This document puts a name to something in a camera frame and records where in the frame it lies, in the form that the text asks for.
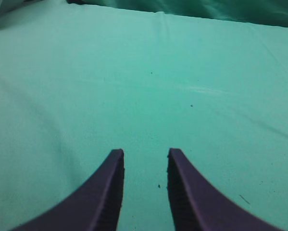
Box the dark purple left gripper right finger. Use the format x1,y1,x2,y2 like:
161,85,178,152
167,148,279,231

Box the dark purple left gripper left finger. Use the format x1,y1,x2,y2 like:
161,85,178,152
15,149,125,231

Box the green table cloth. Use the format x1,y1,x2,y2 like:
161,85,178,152
0,0,288,231

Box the green backdrop curtain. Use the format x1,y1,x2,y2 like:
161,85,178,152
67,0,288,27

